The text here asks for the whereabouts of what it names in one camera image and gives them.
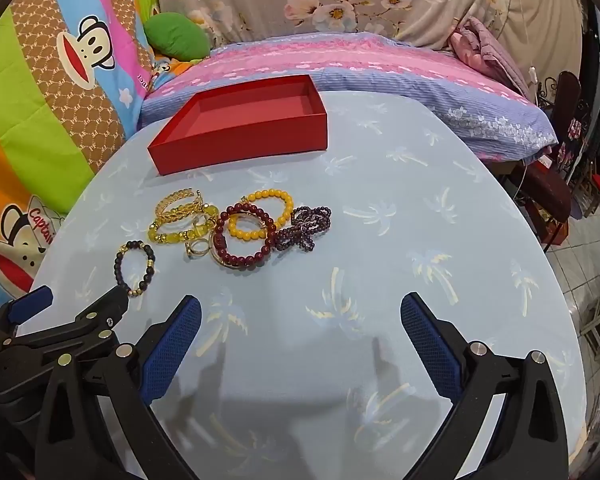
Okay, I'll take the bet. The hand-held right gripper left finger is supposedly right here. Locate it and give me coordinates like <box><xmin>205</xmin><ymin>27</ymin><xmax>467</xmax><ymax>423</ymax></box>
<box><xmin>35</xmin><ymin>294</ymin><xmax>203</xmax><ymax>480</ymax></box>

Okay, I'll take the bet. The green pillow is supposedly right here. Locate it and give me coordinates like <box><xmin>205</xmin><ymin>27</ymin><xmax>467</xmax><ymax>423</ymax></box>
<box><xmin>145</xmin><ymin>10</ymin><xmax>211</xmax><ymax>61</ymax></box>

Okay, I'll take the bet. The red cardboard box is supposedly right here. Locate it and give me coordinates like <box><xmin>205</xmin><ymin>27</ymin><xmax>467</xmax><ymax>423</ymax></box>
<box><xmin>147</xmin><ymin>74</ymin><xmax>329</xmax><ymax>177</ymax></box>

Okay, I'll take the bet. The purple small bead bracelet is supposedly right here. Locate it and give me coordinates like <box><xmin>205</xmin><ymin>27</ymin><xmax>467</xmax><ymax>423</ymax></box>
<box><xmin>272</xmin><ymin>205</ymin><xmax>333</xmax><ymax>252</ymax></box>

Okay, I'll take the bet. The dark wooden chair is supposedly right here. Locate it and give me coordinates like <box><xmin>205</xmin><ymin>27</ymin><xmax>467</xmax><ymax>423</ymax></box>
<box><xmin>550</xmin><ymin>71</ymin><xmax>596</xmax><ymax>211</ymax></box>

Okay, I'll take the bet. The black and gold bead bracelet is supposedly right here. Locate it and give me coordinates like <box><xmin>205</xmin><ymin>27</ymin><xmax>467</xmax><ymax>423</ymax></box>
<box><xmin>114</xmin><ymin>241</ymin><xmax>156</xmax><ymax>297</ymax></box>

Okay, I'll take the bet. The orange yellow bead bracelet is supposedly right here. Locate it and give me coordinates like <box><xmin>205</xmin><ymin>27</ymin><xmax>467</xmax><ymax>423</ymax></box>
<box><xmin>228</xmin><ymin>188</ymin><xmax>295</xmax><ymax>241</ymax></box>

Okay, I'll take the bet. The dark red stool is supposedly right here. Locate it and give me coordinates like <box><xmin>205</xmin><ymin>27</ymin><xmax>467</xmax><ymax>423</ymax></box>
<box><xmin>522</xmin><ymin>160</ymin><xmax>573</xmax><ymax>253</ymax></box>

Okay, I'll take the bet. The yellow jade bead bracelet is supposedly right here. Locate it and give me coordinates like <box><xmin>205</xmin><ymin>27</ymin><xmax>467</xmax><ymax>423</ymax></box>
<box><xmin>147</xmin><ymin>202</ymin><xmax>221</xmax><ymax>246</ymax></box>

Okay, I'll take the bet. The cartoon monkey printed blanket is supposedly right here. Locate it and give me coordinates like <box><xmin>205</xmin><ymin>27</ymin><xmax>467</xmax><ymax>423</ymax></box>
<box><xmin>0</xmin><ymin>0</ymin><xmax>161</xmax><ymax>306</ymax></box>

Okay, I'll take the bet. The gold chain bracelet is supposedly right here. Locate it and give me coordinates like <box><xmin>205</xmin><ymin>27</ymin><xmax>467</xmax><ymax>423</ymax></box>
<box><xmin>154</xmin><ymin>187</ymin><xmax>203</xmax><ymax>223</ymax></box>

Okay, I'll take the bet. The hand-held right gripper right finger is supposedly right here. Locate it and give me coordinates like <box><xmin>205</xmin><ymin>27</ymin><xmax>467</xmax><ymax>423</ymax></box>
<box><xmin>400</xmin><ymin>291</ymin><xmax>573</xmax><ymax>480</ymax></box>

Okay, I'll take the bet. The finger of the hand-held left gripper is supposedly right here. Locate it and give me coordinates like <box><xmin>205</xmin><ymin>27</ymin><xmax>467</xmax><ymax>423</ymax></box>
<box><xmin>2</xmin><ymin>287</ymin><xmax>130</xmax><ymax>368</ymax></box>
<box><xmin>0</xmin><ymin>285</ymin><xmax>54</xmax><ymax>341</ymax></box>

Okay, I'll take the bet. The dark red bead bracelet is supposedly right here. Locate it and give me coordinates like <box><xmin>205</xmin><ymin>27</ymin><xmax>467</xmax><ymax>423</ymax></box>
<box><xmin>214</xmin><ymin>201</ymin><xmax>276</xmax><ymax>268</ymax></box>

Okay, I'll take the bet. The pink and blue striped quilt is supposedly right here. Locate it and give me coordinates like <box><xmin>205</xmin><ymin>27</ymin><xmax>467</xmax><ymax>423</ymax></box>
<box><xmin>137</xmin><ymin>30</ymin><xmax>561</xmax><ymax>163</ymax></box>

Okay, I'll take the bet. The white charger cable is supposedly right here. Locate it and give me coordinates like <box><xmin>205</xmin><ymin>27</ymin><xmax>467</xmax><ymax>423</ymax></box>
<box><xmin>507</xmin><ymin>0</ymin><xmax>541</xmax><ymax>106</ymax></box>

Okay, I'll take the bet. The thin gold bangle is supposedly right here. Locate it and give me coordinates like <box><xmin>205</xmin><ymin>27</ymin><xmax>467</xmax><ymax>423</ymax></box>
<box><xmin>211</xmin><ymin>230</ymin><xmax>261</xmax><ymax>271</ymax></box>

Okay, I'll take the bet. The folded pink blanket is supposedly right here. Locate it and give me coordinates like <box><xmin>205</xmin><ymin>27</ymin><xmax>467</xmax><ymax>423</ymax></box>
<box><xmin>447</xmin><ymin>16</ymin><xmax>531</xmax><ymax>101</ymax></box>

